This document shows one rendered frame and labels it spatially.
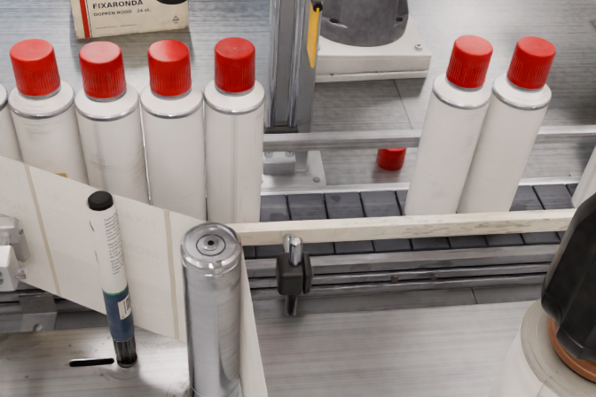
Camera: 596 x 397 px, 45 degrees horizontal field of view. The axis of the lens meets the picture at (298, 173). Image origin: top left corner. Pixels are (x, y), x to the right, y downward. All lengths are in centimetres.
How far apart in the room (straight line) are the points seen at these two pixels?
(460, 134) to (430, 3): 59
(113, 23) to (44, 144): 48
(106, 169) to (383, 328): 28
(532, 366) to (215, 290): 19
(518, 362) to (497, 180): 29
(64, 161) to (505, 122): 38
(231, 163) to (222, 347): 19
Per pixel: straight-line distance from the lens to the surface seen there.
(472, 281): 76
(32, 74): 59
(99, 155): 62
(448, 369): 64
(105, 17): 108
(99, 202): 48
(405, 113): 96
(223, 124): 60
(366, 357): 63
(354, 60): 99
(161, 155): 62
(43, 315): 73
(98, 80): 58
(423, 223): 70
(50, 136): 62
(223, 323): 49
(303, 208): 74
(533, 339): 44
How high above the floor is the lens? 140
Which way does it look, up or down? 42 degrees down
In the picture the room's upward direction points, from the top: 5 degrees clockwise
